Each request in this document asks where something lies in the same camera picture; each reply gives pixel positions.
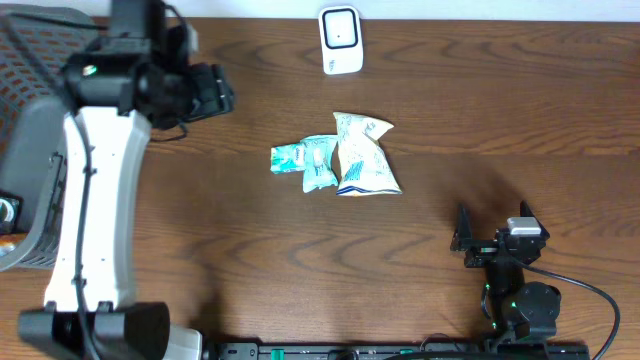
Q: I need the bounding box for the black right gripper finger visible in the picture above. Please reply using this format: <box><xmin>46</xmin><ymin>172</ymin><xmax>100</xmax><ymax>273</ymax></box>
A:
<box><xmin>520</xmin><ymin>201</ymin><xmax>535</xmax><ymax>217</ymax></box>
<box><xmin>453</xmin><ymin>204</ymin><xmax>473</xmax><ymax>241</ymax></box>

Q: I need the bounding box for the white yellow chip bag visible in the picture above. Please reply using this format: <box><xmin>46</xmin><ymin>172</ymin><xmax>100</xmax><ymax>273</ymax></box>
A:
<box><xmin>333</xmin><ymin>112</ymin><xmax>402</xmax><ymax>197</ymax></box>

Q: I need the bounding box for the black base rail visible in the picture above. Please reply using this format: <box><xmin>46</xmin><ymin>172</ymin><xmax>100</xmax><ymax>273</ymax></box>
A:
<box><xmin>201</xmin><ymin>341</ymin><xmax>590</xmax><ymax>360</ymax></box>

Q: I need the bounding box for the dark grey plastic basket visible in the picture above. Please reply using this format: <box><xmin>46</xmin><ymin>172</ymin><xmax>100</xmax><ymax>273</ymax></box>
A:
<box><xmin>1</xmin><ymin>3</ymin><xmax>97</xmax><ymax>270</ymax></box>

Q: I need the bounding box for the white barcode scanner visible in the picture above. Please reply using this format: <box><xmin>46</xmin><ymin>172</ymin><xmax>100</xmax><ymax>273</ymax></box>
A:
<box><xmin>318</xmin><ymin>5</ymin><xmax>364</xmax><ymax>75</ymax></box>

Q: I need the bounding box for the teal white snack packet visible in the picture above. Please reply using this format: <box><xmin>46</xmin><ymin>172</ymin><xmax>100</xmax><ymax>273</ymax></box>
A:
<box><xmin>301</xmin><ymin>135</ymin><xmax>338</xmax><ymax>193</ymax></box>

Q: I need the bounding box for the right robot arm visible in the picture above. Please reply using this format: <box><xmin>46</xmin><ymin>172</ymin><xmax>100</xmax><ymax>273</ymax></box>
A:
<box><xmin>450</xmin><ymin>202</ymin><xmax>561</xmax><ymax>352</ymax></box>

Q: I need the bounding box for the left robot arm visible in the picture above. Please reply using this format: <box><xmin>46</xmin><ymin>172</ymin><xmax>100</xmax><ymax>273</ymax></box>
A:
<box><xmin>18</xmin><ymin>0</ymin><xmax>234</xmax><ymax>359</ymax></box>

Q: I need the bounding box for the orange snack packet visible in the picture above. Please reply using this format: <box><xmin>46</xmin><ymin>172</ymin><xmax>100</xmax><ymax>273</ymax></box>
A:
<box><xmin>0</xmin><ymin>233</ymin><xmax>26</xmax><ymax>257</ymax></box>

